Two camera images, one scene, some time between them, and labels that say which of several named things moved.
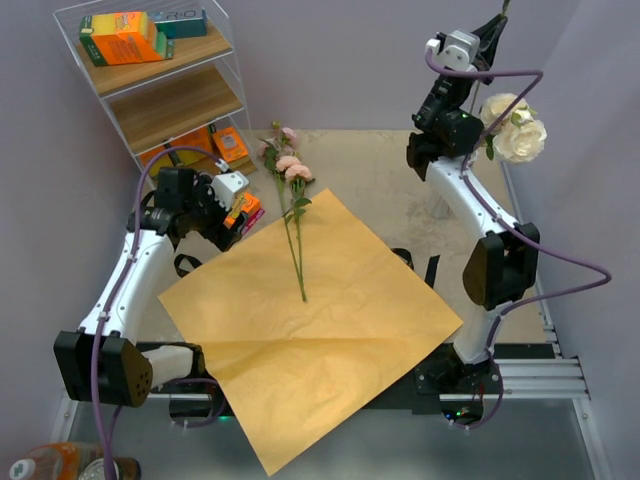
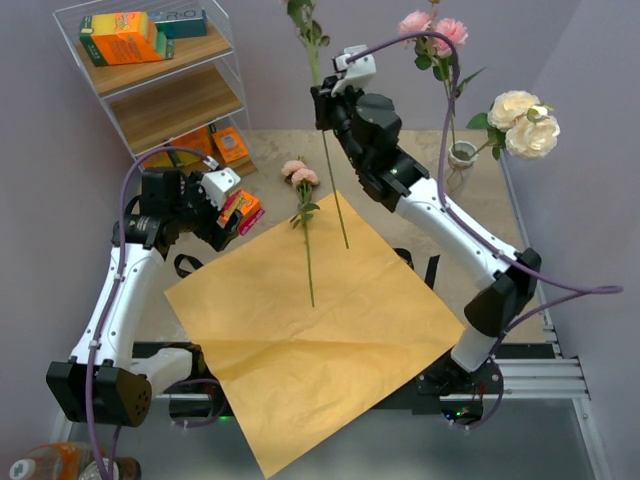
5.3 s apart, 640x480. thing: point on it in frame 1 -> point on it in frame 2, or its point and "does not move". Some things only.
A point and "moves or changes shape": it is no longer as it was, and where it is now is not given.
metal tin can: [124, 468] does not move
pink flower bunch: [294, 174] moves or changes shape
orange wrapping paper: [304, 321] does not move
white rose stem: [519, 137] moves or changes shape
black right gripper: [488, 35] -> [325, 102]
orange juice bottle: [55, 461] does not move
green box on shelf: [165, 47] does not move
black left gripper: [218, 234] does not move
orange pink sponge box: [251, 210] does not move
